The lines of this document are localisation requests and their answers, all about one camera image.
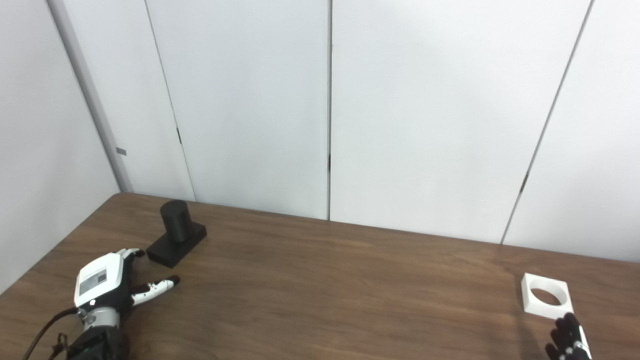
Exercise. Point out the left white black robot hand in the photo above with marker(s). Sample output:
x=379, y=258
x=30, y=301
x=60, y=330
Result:
x=100, y=280

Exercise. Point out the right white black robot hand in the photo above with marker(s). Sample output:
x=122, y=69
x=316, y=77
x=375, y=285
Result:
x=570, y=347

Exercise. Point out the white square piece with hole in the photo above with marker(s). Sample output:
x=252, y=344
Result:
x=530, y=305

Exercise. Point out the black peg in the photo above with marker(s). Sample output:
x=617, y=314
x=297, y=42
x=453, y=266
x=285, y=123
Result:
x=176, y=225

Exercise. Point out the black wall panel clip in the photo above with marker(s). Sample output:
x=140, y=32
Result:
x=178, y=135

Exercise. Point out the gray wall corner post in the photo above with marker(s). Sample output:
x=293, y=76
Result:
x=90, y=90

